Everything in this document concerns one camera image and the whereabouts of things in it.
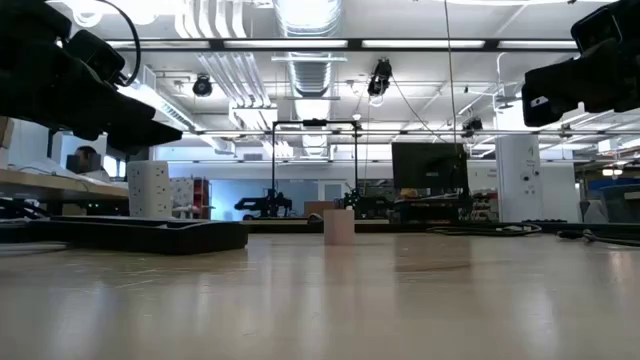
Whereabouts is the round black ceiling camera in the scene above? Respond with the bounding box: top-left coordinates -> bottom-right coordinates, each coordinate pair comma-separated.
191,72 -> 214,99

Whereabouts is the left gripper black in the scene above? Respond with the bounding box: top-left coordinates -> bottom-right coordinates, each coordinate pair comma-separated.
0,0 -> 184,150

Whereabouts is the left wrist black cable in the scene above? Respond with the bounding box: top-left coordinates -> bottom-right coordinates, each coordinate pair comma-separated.
92,0 -> 143,89

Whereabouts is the black thick cable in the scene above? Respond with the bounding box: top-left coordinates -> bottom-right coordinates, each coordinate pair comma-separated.
556,228 -> 640,248

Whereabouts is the wooden desk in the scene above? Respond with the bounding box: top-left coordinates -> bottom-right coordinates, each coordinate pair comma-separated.
0,167 -> 130,203

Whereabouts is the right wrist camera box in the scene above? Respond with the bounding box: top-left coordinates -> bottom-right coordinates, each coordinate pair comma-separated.
570,5 -> 624,55

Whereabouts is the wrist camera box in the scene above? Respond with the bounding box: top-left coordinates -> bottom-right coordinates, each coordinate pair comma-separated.
570,5 -> 624,55
63,28 -> 127,85

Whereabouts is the black coiled cable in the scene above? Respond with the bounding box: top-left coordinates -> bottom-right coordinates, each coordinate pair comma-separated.
426,221 -> 544,238

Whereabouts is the black hanging ceiling camera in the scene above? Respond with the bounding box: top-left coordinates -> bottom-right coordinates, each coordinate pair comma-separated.
366,57 -> 394,98

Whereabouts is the red shelf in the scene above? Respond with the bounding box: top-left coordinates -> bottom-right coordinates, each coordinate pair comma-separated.
191,176 -> 213,220

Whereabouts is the black metal frame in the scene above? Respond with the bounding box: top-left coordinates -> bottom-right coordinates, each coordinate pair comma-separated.
270,118 -> 360,202

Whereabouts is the silver ventilation duct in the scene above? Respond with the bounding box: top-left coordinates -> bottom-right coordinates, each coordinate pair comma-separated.
272,0 -> 344,157

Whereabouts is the black monitor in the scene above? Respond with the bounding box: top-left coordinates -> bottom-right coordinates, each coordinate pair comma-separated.
391,141 -> 470,197

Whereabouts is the black flat tray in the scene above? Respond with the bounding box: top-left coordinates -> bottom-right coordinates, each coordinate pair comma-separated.
27,215 -> 250,256

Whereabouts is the brown cardboard box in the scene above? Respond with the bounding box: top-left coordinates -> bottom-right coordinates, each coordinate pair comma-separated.
303,200 -> 337,218

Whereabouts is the person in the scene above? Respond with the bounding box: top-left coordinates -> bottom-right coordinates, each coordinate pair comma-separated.
65,145 -> 112,182

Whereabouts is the small pink block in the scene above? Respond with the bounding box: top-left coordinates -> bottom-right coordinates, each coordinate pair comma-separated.
323,208 -> 356,247

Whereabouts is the small black ceiling camera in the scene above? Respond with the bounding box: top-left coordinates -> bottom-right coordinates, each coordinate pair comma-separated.
460,116 -> 484,138

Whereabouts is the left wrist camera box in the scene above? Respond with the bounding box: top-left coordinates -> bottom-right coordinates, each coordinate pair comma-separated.
63,28 -> 127,85

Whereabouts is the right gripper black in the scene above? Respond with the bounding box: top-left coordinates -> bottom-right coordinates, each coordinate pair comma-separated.
521,0 -> 640,129

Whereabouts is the white pillar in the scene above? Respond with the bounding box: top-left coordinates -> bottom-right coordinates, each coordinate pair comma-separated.
495,133 -> 545,224

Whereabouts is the thin hanging cable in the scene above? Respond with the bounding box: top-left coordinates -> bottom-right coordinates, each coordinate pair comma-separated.
442,0 -> 458,145

